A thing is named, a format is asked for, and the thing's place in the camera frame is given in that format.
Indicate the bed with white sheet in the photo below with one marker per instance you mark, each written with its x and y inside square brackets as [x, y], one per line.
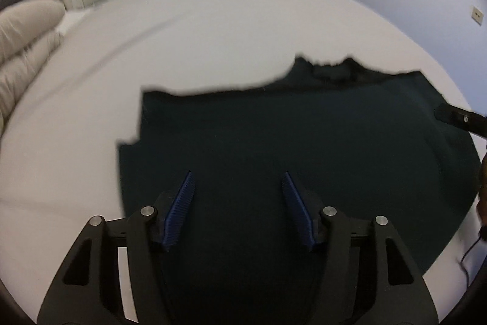
[114, 54]

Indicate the beige wall socket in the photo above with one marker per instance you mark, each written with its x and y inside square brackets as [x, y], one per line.
[477, 14]

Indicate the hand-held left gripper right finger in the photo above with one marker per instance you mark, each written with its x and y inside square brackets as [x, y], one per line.
[298, 212]

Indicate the dark green sweater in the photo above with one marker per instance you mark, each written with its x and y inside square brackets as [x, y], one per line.
[247, 142]

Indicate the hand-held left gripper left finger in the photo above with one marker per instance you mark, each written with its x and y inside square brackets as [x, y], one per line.
[179, 212]

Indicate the white folded duvet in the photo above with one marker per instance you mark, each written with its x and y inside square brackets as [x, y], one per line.
[21, 43]

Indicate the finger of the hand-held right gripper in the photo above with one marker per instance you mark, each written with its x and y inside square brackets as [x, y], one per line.
[460, 117]

